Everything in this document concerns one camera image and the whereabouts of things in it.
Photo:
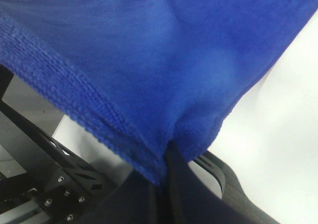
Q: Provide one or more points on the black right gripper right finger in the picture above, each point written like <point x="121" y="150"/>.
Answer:
<point x="192" y="202"/>

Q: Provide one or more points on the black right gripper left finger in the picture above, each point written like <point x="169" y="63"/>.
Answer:
<point x="135" y="201"/>

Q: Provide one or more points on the blue microfibre towel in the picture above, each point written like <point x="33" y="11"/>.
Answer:
<point x="138" y="74"/>

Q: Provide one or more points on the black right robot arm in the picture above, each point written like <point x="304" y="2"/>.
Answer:
<point x="56" y="186"/>

